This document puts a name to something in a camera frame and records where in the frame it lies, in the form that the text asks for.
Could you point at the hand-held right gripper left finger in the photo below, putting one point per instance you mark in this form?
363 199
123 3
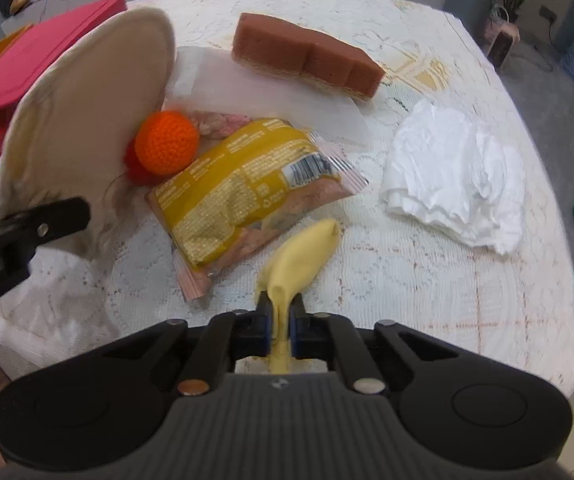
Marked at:
265 322

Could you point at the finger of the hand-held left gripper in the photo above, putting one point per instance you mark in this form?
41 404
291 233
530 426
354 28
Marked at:
52 220

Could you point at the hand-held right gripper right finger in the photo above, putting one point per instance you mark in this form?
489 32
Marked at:
294 332

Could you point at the yellow balloon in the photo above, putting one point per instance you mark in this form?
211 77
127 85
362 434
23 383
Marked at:
297 255

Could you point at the yellow snack packet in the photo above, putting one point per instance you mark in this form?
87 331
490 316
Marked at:
227 195

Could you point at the orange crochet ball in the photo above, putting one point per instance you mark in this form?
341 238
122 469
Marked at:
167 142

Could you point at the white tissue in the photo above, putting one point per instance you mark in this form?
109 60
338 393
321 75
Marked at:
452 175

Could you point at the white lace tablecloth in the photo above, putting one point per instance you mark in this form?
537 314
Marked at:
417 310

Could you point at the pink box lid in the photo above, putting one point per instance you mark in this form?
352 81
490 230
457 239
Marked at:
7 70

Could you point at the golden bread loaf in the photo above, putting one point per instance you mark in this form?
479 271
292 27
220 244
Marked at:
21 2

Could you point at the brown sponge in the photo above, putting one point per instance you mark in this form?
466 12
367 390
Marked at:
297 50

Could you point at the brown small heater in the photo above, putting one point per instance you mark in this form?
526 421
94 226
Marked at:
503 49

